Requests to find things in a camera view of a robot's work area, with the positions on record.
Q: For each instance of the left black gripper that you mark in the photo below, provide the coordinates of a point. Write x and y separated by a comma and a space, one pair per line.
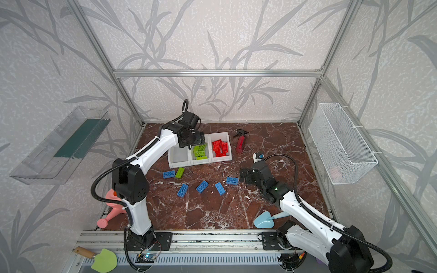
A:
195, 140

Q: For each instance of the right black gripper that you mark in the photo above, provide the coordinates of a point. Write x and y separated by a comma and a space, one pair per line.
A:
247, 175

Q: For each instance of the blue lego hollow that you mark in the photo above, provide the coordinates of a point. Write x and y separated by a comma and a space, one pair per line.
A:
232, 181

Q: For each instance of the green lego hollow up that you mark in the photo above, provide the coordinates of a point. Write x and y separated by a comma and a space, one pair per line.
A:
199, 154

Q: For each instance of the blue lego studs up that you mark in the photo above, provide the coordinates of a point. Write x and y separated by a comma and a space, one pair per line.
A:
221, 190

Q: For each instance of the red lego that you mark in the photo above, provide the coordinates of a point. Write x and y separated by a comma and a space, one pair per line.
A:
217, 147
224, 147

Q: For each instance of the red lego bottom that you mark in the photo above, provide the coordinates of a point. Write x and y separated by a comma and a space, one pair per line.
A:
224, 147

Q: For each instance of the blue lego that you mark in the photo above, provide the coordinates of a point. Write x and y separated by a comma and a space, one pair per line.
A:
169, 174
202, 186
183, 190

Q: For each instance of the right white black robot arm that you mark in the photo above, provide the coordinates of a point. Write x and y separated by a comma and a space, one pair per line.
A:
342, 249

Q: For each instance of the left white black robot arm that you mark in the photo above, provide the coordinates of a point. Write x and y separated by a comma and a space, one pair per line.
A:
129, 175

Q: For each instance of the white left bin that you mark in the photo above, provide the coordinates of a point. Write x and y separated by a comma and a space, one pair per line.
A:
178, 157

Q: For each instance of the white bin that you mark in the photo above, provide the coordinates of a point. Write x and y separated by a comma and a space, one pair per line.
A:
178, 157
208, 152
225, 138

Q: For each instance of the white middle bin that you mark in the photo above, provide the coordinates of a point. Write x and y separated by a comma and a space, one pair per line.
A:
208, 152

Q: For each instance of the red spray bottle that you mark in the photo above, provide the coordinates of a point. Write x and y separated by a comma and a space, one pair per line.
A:
241, 136

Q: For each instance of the white right bin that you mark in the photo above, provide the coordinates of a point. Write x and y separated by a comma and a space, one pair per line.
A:
225, 138

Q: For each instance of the light blue toy shovel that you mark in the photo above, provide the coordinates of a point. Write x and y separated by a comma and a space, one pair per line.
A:
266, 220

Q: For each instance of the right circuit board wiring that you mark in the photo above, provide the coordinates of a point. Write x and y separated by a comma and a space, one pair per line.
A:
292, 261

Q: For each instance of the left circuit board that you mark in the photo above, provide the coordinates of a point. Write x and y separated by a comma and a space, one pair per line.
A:
147, 258

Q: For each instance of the green toy shovel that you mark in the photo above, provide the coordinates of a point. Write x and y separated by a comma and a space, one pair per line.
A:
104, 262

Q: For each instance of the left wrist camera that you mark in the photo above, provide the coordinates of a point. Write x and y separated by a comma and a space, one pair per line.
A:
190, 121

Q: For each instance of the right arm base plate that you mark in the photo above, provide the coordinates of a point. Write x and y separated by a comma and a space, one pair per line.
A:
272, 241

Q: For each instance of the aluminium front rail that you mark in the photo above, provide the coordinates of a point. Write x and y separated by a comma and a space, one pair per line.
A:
207, 248

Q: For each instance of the white wire basket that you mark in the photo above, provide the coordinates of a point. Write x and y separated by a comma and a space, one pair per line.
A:
345, 154

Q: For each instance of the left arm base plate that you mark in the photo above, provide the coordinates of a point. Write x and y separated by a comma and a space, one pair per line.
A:
154, 242

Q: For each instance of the clear plastic wall tray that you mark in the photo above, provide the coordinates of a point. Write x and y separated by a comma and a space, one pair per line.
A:
54, 160

